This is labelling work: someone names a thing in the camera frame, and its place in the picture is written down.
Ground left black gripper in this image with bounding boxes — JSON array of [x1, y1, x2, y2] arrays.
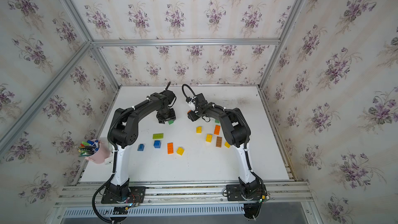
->
[[157, 107, 176, 124]]

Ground lime green lego plate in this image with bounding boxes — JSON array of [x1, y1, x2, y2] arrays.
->
[[152, 133, 164, 140]]

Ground orange long lego brick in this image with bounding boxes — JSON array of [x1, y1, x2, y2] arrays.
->
[[167, 143, 174, 155]]

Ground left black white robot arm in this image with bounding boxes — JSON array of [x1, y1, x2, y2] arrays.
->
[[91, 83, 177, 224]]

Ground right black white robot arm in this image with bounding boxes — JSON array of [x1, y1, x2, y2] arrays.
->
[[181, 84, 269, 219]]

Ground yellow lego brick centre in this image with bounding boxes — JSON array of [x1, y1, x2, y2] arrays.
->
[[206, 134, 213, 143]]

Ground orange lego brick right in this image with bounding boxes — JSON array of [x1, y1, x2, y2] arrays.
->
[[214, 125, 221, 135]]

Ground blue square lego brick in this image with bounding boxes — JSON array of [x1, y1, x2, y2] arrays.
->
[[153, 140, 161, 149]]

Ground brown long lego brick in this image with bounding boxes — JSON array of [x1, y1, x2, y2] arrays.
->
[[216, 136, 222, 148]]

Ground yellow sloped lego brick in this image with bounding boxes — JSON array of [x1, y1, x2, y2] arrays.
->
[[177, 147, 184, 156]]

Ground blue sloped lego brick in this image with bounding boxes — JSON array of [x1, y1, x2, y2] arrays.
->
[[137, 144, 145, 151]]

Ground white small device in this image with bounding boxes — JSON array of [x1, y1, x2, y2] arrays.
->
[[104, 157, 114, 165]]

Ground pink pen cup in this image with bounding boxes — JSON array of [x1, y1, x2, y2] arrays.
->
[[78, 140, 111, 164]]

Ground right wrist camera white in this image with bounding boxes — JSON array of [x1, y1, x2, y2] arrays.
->
[[186, 96, 196, 111]]

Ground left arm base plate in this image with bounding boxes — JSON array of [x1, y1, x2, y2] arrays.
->
[[101, 185, 147, 204]]

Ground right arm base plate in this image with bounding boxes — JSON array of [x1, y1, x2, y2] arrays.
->
[[225, 184, 266, 201]]

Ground aluminium front rail frame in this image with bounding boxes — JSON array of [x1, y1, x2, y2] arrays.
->
[[46, 179, 324, 224]]

